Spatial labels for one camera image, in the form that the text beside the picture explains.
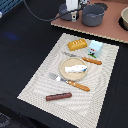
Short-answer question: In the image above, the knife with orange handle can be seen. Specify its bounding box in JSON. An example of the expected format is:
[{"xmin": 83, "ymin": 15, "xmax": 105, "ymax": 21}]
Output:
[{"xmin": 62, "ymin": 51, "xmax": 102, "ymax": 65}]

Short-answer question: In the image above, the beige woven placemat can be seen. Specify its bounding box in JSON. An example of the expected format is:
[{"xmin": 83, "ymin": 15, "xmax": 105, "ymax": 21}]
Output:
[{"xmin": 18, "ymin": 33, "xmax": 119, "ymax": 128}]

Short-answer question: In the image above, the beige bowl on stove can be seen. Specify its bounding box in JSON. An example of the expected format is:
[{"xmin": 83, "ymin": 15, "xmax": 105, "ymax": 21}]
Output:
[{"xmin": 121, "ymin": 7, "xmax": 128, "ymax": 30}]

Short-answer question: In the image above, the orange toy bread loaf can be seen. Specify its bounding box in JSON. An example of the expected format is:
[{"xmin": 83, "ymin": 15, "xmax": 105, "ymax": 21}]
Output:
[{"xmin": 68, "ymin": 39, "xmax": 88, "ymax": 51}]

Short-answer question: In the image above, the large grey pot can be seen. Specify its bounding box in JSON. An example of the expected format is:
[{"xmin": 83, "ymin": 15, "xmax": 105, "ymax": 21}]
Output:
[{"xmin": 82, "ymin": 1, "xmax": 105, "ymax": 27}]

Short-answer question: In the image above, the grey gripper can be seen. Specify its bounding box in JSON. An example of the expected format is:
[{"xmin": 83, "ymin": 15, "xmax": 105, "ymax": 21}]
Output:
[{"xmin": 69, "ymin": 8, "xmax": 81, "ymax": 22}]

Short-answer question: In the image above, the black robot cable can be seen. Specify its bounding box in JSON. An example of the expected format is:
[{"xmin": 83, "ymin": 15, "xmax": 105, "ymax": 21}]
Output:
[{"xmin": 22, "ymin": 0, "xmax": 73, "ymax": 23}]

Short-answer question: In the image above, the round wooden plate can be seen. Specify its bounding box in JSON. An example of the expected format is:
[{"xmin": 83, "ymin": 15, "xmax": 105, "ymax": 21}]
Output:
[{"xmin": 59, "ymin": 57, "xmax": 87, "ymax": 81}]

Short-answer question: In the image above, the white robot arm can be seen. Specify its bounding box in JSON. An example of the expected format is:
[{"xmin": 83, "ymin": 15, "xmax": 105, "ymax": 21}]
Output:
[{"xmin": 66, "ymin": 0, "xmax": 78, "ymax": 22}]

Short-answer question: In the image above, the brown toy sausage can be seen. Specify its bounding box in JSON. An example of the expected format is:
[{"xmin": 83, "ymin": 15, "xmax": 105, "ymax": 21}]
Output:
[{"xmin": 46, "ymin": 92, "xmax": 72, "ymax": 101}]

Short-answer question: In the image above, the white blue toy tube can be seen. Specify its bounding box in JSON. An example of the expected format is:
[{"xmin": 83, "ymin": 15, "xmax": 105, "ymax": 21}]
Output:
[{"xmin": 65, "ymin": 65, "xmax": 87, "ymax": 73}]

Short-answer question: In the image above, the fork with orange handle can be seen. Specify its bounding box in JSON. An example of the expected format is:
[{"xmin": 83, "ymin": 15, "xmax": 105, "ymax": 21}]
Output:
[{"xmin": 49, "ymin": 73, "xmax": 90, "ymax": 91}]

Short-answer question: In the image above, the light blue milk carton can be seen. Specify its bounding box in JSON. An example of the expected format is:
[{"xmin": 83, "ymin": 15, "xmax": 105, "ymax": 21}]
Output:
[{"xmin": 88, "ymin": 40, "xmax": 103, "ymax": 58}]

